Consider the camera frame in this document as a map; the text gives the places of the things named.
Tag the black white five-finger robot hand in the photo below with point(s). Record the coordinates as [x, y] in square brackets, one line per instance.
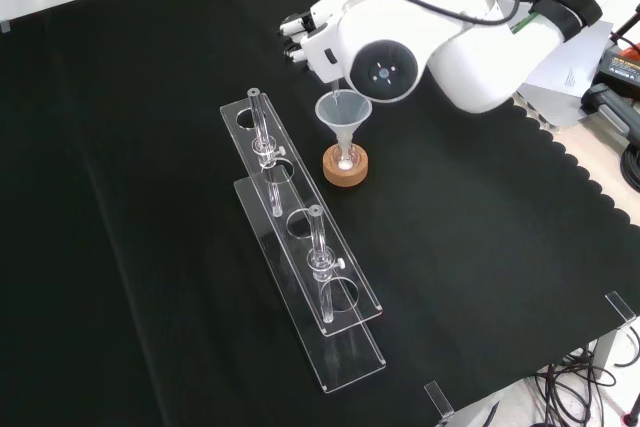
[322, 47]

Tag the clear plastic funnel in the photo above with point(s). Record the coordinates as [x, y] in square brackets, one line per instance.
[345, 117]

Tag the gray table leg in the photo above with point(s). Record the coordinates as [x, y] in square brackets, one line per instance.
[605, 349]

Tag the pale white board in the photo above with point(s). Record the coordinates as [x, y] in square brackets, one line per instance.
[575, 67]

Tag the clear acrylic funnel stand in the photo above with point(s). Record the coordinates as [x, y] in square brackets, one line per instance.
[300, 192]

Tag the black power adapter orange label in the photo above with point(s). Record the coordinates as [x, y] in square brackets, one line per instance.
[620, 69]

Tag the clear round-bottom flask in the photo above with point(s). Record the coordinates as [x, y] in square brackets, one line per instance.
[353, 157]

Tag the black bench cloth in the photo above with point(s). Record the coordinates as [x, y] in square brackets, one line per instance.
[450, 247]

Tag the black gray clamp device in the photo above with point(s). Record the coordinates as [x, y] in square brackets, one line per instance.
[607, 107]

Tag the clear acrylic cloth clip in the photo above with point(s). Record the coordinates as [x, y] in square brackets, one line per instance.
[620, 308]
[439, 399]

